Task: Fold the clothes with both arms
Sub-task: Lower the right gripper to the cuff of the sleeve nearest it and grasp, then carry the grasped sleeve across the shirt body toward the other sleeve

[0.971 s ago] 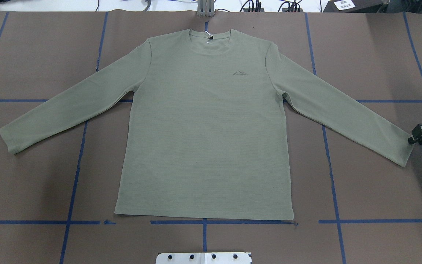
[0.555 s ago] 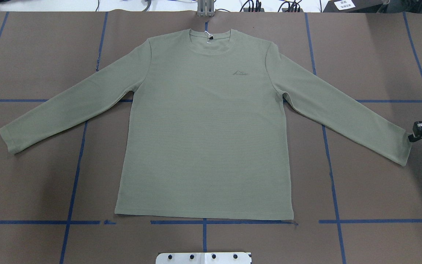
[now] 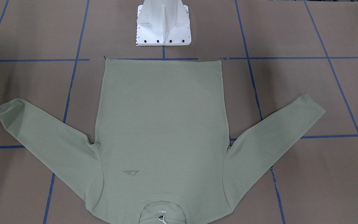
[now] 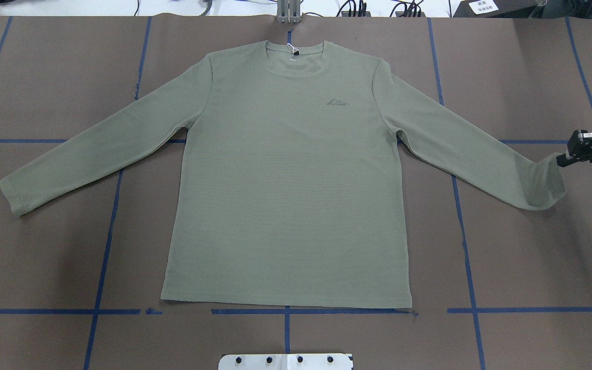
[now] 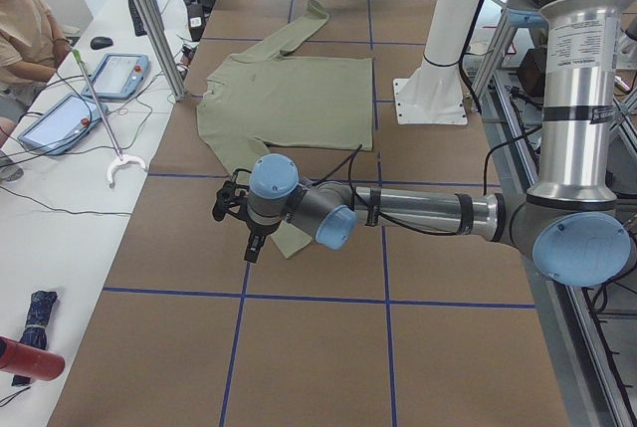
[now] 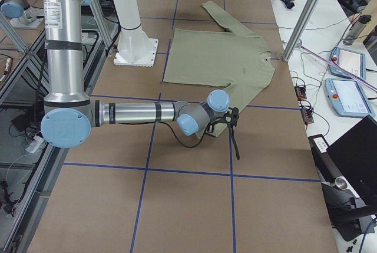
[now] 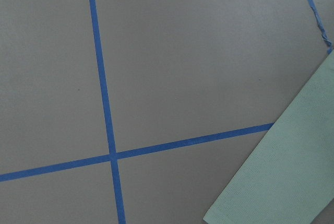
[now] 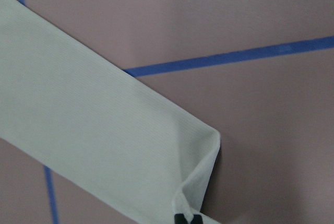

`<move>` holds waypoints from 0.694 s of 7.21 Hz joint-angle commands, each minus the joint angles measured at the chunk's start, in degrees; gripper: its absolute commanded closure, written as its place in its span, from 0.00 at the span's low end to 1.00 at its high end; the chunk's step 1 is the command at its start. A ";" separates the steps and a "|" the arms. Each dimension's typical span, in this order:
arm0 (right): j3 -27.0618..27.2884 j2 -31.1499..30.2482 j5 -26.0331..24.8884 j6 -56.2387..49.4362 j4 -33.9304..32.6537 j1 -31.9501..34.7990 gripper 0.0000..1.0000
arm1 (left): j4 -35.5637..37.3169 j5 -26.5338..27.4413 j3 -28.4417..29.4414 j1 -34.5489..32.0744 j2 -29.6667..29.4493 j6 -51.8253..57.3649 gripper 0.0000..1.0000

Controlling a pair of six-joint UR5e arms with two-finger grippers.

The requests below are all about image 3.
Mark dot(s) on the green long-sleeve shirt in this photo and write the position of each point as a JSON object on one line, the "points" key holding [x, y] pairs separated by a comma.
{"points": [[162, 152]]}

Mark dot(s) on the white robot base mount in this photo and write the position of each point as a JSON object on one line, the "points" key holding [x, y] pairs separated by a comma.
{"points": [[163, 23]]}

